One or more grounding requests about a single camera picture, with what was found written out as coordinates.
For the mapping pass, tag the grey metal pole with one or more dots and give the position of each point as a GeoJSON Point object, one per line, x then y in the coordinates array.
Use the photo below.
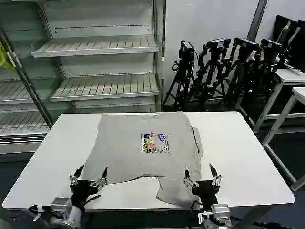
{"type": "Point", "coordinates": [26, 81]}

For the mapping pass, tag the white metal shelf rack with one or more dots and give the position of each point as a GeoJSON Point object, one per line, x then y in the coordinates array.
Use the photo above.
{"type": "Point", "coordinates": [104, 47]}

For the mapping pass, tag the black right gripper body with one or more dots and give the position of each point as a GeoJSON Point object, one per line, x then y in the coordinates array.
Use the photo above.
{"type": "Point", "coordinates": [206, 190]}

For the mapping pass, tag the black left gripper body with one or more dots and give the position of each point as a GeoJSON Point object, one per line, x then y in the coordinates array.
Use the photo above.
{"type": "Point", "coordinates": [82, 188]}

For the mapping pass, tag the black monitor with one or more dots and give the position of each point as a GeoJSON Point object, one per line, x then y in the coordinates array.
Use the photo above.
{"type": "Point", "coordinates": [282, 28]}
{"type": "Point", "coordinates": [299, 45]}

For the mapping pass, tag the white rounded table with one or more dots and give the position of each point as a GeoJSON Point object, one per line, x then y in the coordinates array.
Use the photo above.
{"type": "Point", "coordinates": [238, 155]}

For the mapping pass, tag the black camera tripod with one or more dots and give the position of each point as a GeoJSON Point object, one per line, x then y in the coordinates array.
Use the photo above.
{"type": "Point", "coordinates": [184, 71]}
{"type": "Point", "coordinates": [243, 69]}
{"type": "Point", "coordinates": [214, 66]}
{"type": "Point", "coordinates": [271, 64]}

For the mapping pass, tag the pale glass-fronted shelf unit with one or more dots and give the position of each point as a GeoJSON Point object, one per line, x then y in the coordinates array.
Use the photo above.
{"type": "Point", "coordinates": [16, 95]}

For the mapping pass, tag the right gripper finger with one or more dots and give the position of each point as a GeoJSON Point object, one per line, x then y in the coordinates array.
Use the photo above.
{"type": "Point", "coordinates": [215, 177]}
{"type": "Point", "coordinates": [189, 180]}

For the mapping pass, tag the grey printed t-shirt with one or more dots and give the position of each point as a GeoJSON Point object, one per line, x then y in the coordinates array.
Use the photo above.
{"type": "Point", "coordinates": [133, 152]}

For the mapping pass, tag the yellow-green cloth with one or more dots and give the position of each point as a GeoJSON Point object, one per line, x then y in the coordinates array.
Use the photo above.
{"type": "Point", "coordinates": [4, 58]}

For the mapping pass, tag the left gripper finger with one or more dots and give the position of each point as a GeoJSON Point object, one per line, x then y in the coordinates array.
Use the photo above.
{"type": "Point", "coordinates": [102, 179]}
{"type": "Point", "coordinates": [75, 176]}

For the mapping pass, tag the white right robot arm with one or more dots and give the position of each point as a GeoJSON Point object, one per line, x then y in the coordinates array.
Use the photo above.
{"type": "Point", "coordinates": [220, 212]}

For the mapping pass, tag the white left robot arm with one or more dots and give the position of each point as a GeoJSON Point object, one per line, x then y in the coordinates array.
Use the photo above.
{"type": "Point", "coordinates": [62, 210]}

